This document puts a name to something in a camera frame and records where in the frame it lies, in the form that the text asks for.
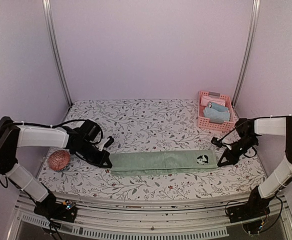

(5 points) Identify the blue patterned rolled towel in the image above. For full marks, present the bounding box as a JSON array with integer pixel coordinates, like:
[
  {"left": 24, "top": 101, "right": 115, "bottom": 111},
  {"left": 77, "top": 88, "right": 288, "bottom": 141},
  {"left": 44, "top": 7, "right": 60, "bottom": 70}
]
[{"left": 207, "top": 101, "right": 229, "bottom": 113}]

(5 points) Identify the right aluminium frame post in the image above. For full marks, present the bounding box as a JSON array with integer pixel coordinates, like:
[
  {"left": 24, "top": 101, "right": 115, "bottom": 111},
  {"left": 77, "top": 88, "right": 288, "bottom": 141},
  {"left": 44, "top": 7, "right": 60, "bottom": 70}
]
[{"left": 232, "top": 0, "right": 260, "bottom": 108}]

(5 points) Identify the green towel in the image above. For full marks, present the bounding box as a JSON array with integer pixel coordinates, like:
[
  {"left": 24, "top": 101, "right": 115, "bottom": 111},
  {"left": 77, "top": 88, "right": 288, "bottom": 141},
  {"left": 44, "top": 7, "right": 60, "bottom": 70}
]
[{"left": 110, "top": 150, "right": 218, "bottom": 177}]

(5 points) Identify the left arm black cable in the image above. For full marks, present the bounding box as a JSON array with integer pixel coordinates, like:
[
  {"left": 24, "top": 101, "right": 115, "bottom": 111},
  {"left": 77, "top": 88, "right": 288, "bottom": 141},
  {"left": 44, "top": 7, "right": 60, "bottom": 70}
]
[{"left": 10, "top": 119, "right": 104, "bottom": 146}]

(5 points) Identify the pink plastic basket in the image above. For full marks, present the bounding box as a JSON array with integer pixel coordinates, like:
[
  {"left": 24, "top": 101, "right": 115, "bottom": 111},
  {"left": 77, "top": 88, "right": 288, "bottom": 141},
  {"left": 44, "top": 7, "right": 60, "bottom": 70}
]
[{"left": 197, "top": 91, "right": 235, "bottom": 132}]

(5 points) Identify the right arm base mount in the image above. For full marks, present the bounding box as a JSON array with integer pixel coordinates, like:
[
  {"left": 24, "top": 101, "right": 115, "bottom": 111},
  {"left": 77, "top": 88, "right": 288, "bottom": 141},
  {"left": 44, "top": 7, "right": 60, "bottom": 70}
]
[{"left": 224, "top": 199, "right": 271, "bottom": 223}]

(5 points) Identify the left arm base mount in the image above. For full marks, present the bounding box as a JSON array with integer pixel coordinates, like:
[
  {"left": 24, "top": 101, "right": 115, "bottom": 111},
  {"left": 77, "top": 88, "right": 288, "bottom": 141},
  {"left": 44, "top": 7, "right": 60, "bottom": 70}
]
[{"left": 34, "top": 199, "right": 78, "bottom": 223}]

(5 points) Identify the left aluminium frame post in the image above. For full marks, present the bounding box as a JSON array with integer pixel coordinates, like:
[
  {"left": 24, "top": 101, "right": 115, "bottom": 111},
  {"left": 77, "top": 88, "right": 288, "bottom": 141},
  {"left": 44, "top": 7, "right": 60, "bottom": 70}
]
[{"left": 42, "top": 0, "right": 73, "bottom": 107}]

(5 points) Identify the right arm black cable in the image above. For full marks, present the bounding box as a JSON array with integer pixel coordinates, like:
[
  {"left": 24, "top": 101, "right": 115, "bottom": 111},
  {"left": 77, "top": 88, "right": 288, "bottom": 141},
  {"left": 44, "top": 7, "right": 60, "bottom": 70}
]
[{"left": 217, "top": 114, "right": 292, "bottom": 148}]

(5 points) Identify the aluminium frame post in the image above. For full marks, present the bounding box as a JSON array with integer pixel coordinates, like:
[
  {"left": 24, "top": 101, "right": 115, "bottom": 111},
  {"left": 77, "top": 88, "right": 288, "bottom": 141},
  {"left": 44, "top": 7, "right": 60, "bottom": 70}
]
[
  {"left": 232, "top": 0, "right": 260, "bottom": 108},
  {"left": 42, "top": 0, "right": 73, "bottom": 107}
]

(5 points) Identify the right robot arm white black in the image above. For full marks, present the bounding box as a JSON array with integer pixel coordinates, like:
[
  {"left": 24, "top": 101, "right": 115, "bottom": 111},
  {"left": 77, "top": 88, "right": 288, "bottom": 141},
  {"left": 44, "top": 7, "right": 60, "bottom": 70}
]
[{"left": 211, "top": 115, "right": 292, "bottom": 218}]

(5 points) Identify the pink rolled towel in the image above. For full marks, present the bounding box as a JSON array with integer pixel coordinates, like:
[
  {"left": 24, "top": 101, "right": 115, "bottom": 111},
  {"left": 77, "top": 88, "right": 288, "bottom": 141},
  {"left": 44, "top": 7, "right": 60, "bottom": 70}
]
[{"left": 200, "top": 95, "right": 225, "bottom": 107}]

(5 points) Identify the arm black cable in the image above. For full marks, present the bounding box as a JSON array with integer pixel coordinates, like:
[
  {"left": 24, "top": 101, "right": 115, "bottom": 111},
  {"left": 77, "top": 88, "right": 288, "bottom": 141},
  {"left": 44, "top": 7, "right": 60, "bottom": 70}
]
[
  {"left": 217, "top": 114, "right": 292, "bottom": 148},
  {"left": 10, "top": 119, "right": 104, "bottom": 146}
]

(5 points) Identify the front aluminium rail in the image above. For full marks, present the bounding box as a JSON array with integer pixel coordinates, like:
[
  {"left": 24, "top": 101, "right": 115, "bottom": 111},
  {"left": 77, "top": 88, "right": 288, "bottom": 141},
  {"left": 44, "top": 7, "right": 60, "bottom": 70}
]
[{"left": 8, "top": 193, "right": 292, "bottom": 240}]

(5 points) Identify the light blue towel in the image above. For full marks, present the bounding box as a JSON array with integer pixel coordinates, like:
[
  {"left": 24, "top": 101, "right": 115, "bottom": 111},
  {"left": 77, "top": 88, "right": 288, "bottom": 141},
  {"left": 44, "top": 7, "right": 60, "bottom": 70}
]
[{"left": 203, "top": 107, "right": 231, "bottom": 122}]

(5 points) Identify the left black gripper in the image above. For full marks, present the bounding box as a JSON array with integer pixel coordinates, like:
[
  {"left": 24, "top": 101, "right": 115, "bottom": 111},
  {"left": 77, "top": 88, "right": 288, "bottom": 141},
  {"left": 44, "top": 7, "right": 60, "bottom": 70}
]
[{"left": 75, "top": 140, "right": 112, "bottom": 168}]

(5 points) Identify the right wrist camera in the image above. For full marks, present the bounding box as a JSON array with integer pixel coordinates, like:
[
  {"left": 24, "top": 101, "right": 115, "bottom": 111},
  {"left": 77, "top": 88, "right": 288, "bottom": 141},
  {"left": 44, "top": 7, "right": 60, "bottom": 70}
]
[{"left": 211, "top": 137, "right": 231, "bottom": 150}]

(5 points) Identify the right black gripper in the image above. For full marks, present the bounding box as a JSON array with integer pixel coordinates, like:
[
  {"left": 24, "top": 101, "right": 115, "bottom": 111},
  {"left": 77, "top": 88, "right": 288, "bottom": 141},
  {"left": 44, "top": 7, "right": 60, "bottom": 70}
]
[{"left": 218, "top": 136, "right": 258, "bottom": 167}]

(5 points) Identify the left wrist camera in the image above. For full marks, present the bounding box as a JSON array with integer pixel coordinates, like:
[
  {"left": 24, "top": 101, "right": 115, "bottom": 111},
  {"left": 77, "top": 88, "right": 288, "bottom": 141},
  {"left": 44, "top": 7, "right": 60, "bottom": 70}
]
[{"left": 96, "top": 136, "right": 114, "bottom": 151}]

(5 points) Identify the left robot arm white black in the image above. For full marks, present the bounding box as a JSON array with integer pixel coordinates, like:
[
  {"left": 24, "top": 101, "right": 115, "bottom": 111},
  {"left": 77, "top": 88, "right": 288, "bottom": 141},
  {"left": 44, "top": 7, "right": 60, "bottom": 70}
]
[{"left": 0, "top": 116, "right": 114, "bottom": 217}]

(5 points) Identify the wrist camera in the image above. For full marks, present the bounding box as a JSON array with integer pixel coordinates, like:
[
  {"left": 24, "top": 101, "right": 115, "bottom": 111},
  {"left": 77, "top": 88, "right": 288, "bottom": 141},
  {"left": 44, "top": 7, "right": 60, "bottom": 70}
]
[
  {"left": 96, "top": 136, "right": 114, "bottom": 151},
  {"left": 211, "top": 137, "right": 231, "bottom": 150}
]

